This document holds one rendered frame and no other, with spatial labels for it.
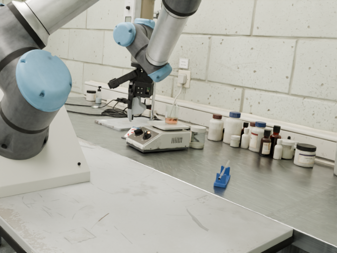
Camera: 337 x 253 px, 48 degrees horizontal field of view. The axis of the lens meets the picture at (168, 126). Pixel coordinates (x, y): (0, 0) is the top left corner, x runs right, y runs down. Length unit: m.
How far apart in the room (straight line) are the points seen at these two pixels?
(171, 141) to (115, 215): 0.58
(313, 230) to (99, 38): 2.00
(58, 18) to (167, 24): 0.28
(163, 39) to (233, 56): 0.76
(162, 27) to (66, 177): 0.46
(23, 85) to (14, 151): 0.19
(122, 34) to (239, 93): 0.71
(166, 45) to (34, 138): 0.44
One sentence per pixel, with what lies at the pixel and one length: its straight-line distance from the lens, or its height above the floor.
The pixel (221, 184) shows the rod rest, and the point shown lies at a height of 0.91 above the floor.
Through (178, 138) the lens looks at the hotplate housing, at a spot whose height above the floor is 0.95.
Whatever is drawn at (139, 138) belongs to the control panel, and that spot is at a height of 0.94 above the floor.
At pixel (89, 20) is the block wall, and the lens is 2.70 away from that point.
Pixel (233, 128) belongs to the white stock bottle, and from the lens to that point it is 1.57.
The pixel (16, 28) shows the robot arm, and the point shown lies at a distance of 0.86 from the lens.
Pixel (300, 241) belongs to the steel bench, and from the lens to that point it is 0.89.
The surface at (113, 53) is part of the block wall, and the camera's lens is 2.45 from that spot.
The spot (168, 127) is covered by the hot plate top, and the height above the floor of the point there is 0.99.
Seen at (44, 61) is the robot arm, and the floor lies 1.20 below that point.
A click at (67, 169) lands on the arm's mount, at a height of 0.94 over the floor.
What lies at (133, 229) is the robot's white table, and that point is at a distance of 0.77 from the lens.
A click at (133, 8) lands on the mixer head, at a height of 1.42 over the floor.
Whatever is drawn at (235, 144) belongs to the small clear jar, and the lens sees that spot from 1.53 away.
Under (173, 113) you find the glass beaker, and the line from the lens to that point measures 1.37.
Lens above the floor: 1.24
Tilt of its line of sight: 11 degrees down
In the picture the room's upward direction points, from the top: 6 degrees clockwise
